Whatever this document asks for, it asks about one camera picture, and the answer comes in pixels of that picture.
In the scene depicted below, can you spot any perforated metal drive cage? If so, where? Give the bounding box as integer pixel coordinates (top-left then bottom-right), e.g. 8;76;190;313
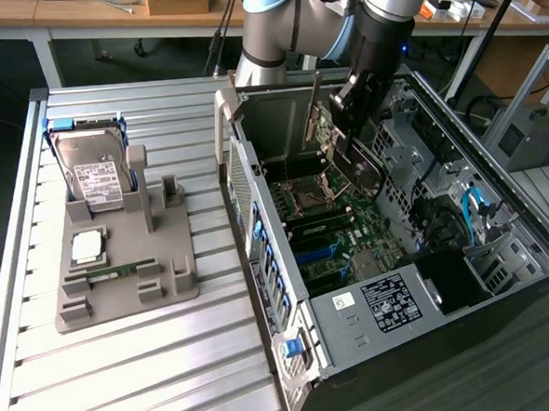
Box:
366;111;449;238

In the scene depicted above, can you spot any white small box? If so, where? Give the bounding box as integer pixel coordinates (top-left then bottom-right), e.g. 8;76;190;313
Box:
448;0;487;22

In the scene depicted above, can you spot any black installed RAM stick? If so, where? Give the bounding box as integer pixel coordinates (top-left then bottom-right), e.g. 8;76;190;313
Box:
288;212;355;243

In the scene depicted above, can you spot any grey computer tower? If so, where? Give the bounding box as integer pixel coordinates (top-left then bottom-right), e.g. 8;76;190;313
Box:
480;99;549;175

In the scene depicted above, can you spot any green motherboard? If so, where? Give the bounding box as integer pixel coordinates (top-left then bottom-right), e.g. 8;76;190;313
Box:
264;150;416;299

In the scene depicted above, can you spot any grey parts rack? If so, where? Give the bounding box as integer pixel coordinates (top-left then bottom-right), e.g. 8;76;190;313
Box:
45;139;203;336

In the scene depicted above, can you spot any black wire bundle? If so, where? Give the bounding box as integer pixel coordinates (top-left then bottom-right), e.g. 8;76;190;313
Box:
407;192;474;254

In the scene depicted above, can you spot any white cable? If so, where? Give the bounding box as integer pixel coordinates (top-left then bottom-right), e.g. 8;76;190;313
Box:
97;0;145;16

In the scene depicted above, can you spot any blue expansion slot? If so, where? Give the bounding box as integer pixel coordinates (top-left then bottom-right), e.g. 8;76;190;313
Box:
295;244;342;267

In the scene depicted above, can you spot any grey disk bay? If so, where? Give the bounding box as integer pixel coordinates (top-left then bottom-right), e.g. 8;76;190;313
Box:
462;232;542;298

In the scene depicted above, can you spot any black hanging cable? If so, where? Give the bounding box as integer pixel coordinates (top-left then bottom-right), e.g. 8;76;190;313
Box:
203;0;244;76

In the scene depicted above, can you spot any silver hard disk drive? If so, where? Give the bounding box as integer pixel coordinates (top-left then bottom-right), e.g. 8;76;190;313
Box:
49;128;134;215

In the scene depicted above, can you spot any graphics card with metal bracket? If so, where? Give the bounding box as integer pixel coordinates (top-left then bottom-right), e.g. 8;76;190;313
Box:
297;66;388;204

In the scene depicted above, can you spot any metal socket cover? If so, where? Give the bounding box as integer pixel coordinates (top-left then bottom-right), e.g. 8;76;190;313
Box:
316;162;350;199

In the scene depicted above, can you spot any brown cardboard box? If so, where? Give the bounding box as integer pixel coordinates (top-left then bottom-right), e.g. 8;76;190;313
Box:
146;0;211;18

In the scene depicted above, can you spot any blue case latch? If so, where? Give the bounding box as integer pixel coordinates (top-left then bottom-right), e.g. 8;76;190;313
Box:
281;336;308;358

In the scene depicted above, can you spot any grey chipset heat sink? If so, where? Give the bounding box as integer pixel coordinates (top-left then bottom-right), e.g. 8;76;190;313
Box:
354;249;387;279

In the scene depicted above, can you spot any orange small box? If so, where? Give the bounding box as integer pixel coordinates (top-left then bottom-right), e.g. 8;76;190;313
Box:
422;0;453;20

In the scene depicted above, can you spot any blue wire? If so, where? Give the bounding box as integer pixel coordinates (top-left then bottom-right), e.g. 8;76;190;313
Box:
459;180;495;246

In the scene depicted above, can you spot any CPU socket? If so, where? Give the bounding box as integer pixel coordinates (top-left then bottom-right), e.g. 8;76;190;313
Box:
285;176;339;215

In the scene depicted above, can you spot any silver CPU chip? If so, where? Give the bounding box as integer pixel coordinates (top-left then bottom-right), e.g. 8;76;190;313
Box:
69;232;104;265

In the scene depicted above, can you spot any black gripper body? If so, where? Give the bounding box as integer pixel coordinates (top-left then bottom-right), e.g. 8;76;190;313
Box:
342;3;419;91

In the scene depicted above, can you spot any blue disk carrier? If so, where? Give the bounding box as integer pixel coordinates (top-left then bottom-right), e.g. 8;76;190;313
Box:
40;112;138;205

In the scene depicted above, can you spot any open grey PC case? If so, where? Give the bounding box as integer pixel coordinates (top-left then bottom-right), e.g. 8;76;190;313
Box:
210;56;549;411

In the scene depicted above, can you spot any wooden office desk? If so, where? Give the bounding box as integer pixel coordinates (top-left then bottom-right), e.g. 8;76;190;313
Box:
401;0;549;91
0;0;249;93

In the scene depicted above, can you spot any green RAM stick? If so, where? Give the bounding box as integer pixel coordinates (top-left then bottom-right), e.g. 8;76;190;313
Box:
65;257;157;284

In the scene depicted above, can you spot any black tripod pole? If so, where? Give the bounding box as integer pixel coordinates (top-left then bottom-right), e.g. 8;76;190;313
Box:
438;0;542;111

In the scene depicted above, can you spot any grey power supply unit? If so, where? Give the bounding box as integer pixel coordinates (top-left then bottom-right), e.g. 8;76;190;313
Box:
305;259;448;370

